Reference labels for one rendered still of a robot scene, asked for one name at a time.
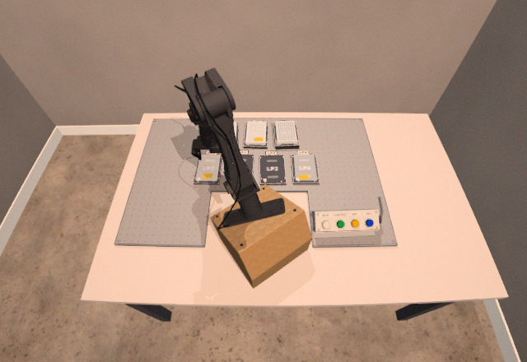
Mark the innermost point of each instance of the beige button panel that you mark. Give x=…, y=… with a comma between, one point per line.
x=333, y=224

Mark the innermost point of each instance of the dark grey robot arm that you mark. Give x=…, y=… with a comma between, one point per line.
x=220, y=104

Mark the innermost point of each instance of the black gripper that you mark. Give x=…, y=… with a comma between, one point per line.
x=207, y=143

